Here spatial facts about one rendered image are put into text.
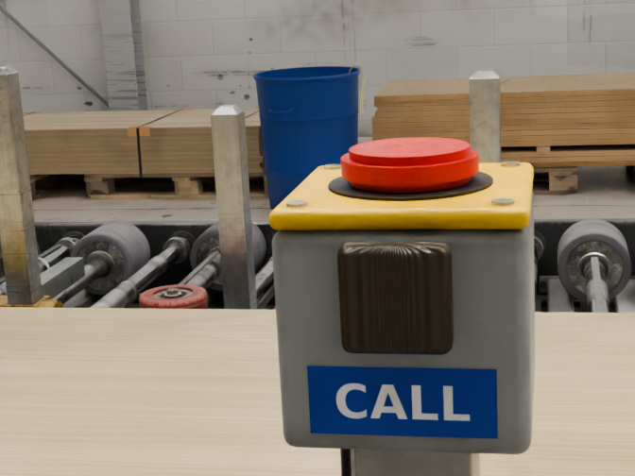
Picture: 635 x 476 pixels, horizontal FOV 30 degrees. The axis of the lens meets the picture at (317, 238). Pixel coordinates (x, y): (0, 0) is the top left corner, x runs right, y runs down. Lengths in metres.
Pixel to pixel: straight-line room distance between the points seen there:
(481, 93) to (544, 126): 4.83
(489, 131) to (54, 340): 0.56
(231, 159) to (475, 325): 1.18
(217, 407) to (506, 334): 0.76
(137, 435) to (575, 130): 5.35
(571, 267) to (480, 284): 1.54
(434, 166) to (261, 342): 0.91
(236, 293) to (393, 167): 1.20
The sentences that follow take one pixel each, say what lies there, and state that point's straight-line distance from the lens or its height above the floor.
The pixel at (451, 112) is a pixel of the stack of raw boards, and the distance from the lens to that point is 6.25.
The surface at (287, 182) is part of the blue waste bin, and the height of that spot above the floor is 0.17.
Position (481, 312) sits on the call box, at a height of 1.19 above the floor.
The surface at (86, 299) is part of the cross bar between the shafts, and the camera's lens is 2.04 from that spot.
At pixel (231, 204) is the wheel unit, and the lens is 1.50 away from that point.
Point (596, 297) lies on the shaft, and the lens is 1.64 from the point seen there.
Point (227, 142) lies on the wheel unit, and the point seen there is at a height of 1.06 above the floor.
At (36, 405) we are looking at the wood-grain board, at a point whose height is 0.90.
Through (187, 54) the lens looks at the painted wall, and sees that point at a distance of 7.86.
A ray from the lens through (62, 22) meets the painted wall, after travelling 8.14.
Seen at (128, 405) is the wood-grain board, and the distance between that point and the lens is 1.09.
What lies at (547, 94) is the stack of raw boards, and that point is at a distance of 6.22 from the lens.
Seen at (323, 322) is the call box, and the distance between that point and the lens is 0.33.
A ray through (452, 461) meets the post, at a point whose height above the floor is 1.14.
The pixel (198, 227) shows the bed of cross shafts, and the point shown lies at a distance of 2.08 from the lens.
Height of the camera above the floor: 1.29
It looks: 14 degrees down
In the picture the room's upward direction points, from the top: 3 degrees counter-clockwise
